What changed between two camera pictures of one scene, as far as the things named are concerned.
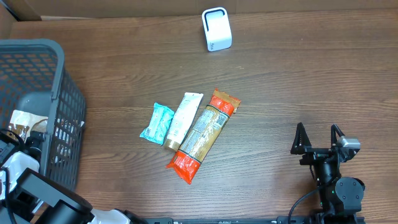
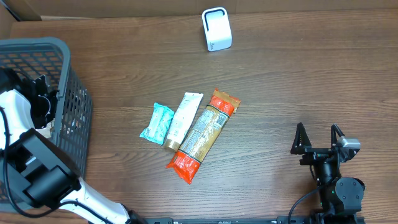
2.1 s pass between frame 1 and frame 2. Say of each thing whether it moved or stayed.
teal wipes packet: stayed
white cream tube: stayed
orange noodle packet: stayed
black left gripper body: moved
